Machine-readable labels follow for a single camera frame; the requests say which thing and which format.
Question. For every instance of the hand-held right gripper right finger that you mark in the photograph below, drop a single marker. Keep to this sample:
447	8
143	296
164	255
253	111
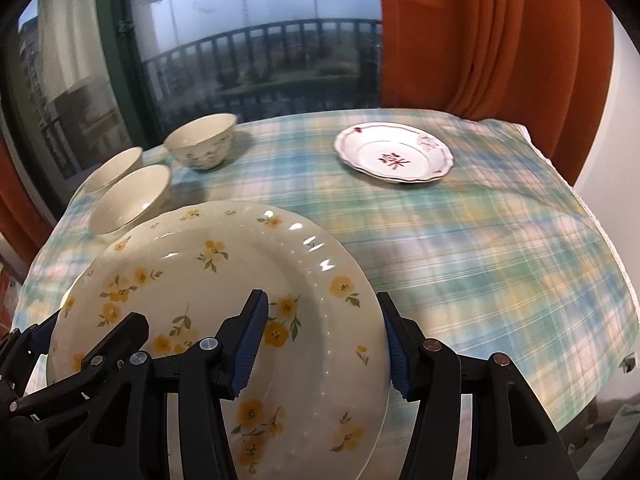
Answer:
400	357

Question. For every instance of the white hanging cloth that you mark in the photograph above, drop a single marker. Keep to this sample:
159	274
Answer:
60	35

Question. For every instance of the plaid tablecloth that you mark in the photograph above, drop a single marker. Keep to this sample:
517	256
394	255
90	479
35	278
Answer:
475	260

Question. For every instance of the green window frame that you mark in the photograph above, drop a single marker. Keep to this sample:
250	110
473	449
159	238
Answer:
112	60

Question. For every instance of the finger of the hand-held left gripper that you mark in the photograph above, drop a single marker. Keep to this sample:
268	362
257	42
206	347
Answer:
44	329
115	342

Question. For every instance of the floral patterned bowl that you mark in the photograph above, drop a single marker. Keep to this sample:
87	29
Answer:
200	147

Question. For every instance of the yellow floral plate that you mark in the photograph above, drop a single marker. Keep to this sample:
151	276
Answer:
200	280

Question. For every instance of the dark balcony railing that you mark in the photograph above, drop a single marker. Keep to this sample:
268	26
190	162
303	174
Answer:
300	22

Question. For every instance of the cream bowl with dark rim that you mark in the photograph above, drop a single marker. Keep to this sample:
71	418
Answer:
112	167

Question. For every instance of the clear glass bowl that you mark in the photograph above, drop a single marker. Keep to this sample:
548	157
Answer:
130	200

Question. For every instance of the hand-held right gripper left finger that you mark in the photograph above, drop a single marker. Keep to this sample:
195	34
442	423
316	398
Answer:
247	347

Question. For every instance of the orange curtain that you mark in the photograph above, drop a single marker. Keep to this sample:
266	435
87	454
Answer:
20	210
475	35

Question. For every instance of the red floral scalloped plate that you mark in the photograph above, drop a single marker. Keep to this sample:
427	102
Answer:
395	152

